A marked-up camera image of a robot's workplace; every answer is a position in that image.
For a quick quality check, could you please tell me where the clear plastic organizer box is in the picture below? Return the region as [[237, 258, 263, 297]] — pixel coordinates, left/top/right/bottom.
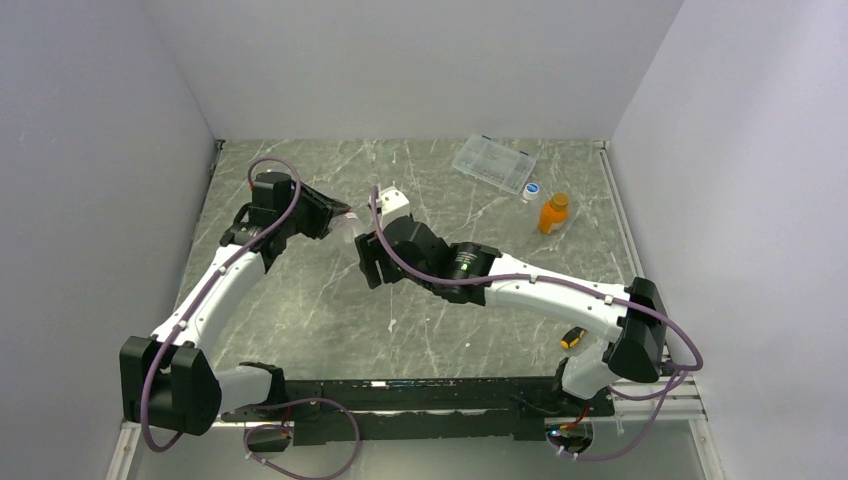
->
[[452, 135, 537, 194]]

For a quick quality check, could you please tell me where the clear red-label water bottle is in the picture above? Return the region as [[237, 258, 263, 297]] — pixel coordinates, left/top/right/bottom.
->
[[329, 210, 365, 248]]

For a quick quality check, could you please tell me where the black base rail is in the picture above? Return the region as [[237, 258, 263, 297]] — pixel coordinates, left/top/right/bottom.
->
[[222, 376, 615, 446]]

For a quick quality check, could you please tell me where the orange bottle cap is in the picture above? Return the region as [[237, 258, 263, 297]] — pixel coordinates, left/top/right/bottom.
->
[[550, 192, 569, 210]]

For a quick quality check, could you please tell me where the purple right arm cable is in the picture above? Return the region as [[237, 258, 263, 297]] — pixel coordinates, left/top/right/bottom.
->
[[368, 186, 704, 463]]

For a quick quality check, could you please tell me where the black yellow screwdriver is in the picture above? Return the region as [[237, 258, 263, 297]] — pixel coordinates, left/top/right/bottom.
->
[[560, 327, 586, 350]]

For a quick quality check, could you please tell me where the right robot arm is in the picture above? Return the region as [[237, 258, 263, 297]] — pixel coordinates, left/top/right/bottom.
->
[[355, 216, 666, 415]]

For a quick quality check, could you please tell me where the blue white bottle cap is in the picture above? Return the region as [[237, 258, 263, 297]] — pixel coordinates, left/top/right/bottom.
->
[[522, 183, 540, 201]]

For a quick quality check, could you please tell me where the orange juice bottle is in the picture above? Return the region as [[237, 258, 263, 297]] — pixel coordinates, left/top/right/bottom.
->
[[537, 197, 569, 234]]

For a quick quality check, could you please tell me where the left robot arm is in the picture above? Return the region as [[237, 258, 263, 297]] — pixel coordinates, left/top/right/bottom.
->
[[119, 171, 351, 436]]

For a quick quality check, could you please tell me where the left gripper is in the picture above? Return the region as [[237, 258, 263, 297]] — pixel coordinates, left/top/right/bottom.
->
[[279, 181, 350, 240]]

